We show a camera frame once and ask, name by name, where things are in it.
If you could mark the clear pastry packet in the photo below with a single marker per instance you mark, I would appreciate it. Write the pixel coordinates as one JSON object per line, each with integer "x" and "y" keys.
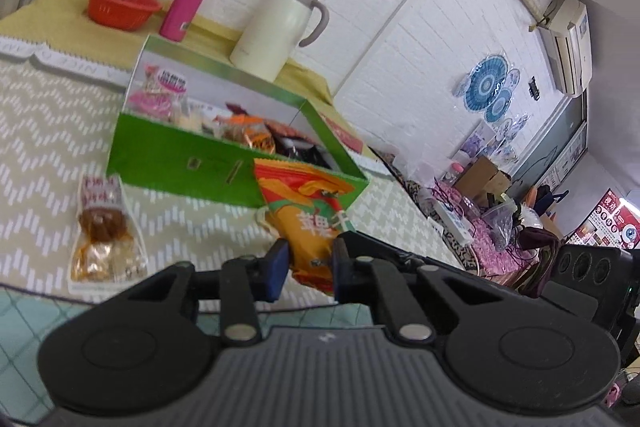
{"x": 102, "y": 227}

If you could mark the pale yellow snack packet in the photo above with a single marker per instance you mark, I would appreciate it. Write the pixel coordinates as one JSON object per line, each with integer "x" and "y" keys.
{"x": 192, "y": 119}

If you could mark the teal grid table cover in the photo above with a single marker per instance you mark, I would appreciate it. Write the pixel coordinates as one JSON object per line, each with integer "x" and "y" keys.
{"x": 30, "y": 322}

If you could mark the white air conditioner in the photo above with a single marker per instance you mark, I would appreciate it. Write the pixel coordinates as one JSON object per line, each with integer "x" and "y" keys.
{"x": 567, "y": 37}

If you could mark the wall pictures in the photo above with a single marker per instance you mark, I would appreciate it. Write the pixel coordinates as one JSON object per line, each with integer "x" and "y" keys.
{"x": 492, "y": 142}

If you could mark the pink and white snack packet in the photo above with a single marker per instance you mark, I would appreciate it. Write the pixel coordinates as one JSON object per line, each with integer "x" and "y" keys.
{"x": 157, "y": 89}

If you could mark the red envelope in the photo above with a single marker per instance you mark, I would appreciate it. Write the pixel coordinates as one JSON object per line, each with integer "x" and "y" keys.
{"x": 345, "y": 137}

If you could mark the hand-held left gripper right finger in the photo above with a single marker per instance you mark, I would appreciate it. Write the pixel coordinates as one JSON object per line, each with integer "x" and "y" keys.
{"x": 342, "y": 274}

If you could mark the small black wall device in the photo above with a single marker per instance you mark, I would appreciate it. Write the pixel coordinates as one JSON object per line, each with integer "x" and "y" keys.
{"x": 535, "y": 88}

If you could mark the white power strip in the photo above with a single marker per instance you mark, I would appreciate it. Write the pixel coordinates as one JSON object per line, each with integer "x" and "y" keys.
{"x": 452, "y": 222}

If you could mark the red plastic basket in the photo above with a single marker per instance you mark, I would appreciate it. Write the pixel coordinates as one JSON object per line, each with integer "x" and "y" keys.
{"x": 120, "y": 9}

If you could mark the large blue patterned wall plate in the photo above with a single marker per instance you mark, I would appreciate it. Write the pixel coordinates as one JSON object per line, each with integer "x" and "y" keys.
{"x": 487, "y": 82}

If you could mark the red wall poster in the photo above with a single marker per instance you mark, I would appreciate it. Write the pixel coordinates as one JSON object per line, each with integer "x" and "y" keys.
{"x": 607, "y": 222}

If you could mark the dark red snack packet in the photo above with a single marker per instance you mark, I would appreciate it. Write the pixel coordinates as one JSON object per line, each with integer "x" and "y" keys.
{"x": 300, "y": 147}

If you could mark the dark glass door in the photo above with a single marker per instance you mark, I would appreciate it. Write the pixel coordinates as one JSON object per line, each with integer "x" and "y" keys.
{"x": 555, "y": 142}

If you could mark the cream thermal jug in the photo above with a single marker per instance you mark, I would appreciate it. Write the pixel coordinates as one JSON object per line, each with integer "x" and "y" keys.
{"x": 270, "y": 32}

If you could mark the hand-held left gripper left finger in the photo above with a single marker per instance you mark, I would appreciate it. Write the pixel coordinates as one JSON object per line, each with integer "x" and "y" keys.
{"x": 277, "y": 269}

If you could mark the orange patterned snack packet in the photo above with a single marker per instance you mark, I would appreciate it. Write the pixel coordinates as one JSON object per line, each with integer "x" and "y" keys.
{"x": 247, "y": 134}

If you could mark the green cardboard box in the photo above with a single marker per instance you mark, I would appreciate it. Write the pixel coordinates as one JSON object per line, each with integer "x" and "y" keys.
{"x": 170, "y": 157}

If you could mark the chevron patterned table mat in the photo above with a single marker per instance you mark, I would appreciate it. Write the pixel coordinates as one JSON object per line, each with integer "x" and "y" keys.
{"x": 50, "y": 117}

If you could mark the clear plastic bag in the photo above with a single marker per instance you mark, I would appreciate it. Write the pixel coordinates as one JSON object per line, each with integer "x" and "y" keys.
{"x": 500, "y": 222}

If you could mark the small blue patterned wall plate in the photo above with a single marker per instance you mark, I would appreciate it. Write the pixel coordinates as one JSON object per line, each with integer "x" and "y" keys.
{"x": 512, "y": 79}
{"x": 499, "y": 106}

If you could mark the pink floral cloth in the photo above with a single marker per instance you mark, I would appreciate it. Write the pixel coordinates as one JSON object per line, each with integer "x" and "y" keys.
{"x": 492, "y": 252}

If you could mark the brown cardboard box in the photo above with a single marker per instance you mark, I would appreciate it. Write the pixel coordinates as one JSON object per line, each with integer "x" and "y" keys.
{"x": 480, "y": 179}

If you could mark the dark purple bag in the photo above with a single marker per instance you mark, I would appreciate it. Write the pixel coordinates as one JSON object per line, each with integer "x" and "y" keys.
{"x": 537, "y": 239}

